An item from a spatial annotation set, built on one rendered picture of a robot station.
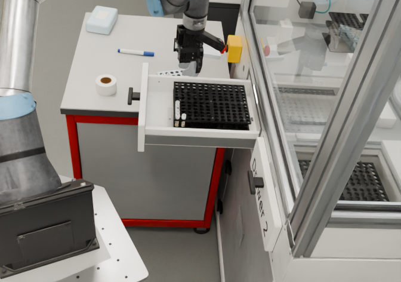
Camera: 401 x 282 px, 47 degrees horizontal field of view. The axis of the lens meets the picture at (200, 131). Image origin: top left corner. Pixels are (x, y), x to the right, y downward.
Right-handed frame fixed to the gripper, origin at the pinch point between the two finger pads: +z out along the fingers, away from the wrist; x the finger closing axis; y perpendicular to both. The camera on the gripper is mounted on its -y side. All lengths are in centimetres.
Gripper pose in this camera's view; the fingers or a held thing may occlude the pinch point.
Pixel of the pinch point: (194, 75)
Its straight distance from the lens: 160.1
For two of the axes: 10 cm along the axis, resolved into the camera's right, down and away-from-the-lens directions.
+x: 3.2, 6.7, -6.7
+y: -9.4, 1.5, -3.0
